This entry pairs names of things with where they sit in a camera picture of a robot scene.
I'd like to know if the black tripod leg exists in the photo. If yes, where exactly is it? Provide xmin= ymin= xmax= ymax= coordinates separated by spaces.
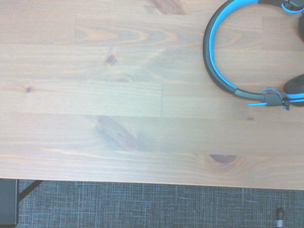
xmin=275 ymin=207 xmax=285 ymax=228

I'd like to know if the black and blue headphone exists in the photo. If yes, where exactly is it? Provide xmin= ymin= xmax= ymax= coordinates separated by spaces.
xmin=202 ymin=0 xmax=304 ymax=111

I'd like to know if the black table brace bar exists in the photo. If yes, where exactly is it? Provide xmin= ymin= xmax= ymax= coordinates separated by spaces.
xmin=18 ymin=180 xmax=45 ymax=201

